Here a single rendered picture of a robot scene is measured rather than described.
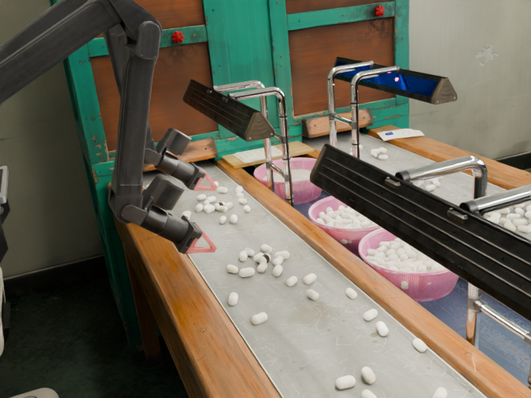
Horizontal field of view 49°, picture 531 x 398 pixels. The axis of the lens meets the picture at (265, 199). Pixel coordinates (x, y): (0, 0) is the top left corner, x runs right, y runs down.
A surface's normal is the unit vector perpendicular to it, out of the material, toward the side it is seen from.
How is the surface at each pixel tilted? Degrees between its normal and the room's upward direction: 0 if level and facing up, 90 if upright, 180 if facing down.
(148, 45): 96
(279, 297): 0
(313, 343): 0
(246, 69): 90
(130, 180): 84
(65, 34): 93
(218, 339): 0
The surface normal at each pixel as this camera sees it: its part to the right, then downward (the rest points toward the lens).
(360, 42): 0.37, 0.31
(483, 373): -0.09, -0.93
